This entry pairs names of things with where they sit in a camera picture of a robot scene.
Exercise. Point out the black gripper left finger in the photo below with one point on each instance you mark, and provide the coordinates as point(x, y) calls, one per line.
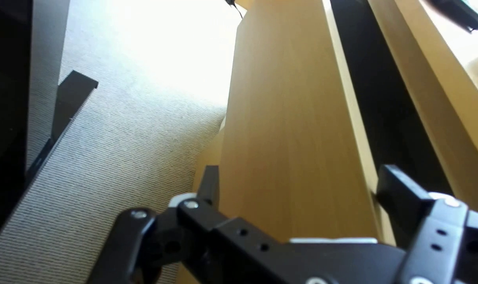
point(143, 242)

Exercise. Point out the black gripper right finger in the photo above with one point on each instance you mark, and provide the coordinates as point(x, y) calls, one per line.
point(437, 231)

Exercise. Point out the light wooden dresser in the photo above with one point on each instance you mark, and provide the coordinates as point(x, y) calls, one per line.
point(448, 89)

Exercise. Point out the black stand leg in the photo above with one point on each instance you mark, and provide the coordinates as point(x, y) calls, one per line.
point(17, 104)

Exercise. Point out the black TV remote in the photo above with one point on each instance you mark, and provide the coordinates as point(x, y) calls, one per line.
point(459, 11)

